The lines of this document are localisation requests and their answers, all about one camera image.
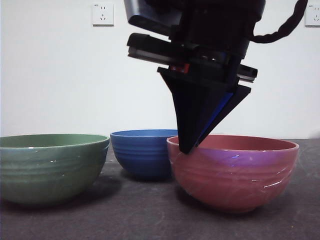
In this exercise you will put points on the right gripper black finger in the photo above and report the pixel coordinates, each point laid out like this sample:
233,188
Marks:
225,112
190,112

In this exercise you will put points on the red ribbed bowl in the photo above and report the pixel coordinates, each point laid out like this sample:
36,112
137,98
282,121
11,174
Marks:
232,180

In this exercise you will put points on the green ribbed bowl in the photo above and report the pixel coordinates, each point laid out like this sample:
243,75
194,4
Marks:
50,165

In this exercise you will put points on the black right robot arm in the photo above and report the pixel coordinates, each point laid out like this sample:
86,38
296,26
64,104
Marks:
225,15

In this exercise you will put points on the blue ribbed bowl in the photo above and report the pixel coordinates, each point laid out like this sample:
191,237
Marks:
142,155

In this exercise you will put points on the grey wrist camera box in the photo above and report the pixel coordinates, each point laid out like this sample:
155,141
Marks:
152,13

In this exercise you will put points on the white wall socket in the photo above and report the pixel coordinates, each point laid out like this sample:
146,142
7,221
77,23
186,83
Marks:
103,14
313,17

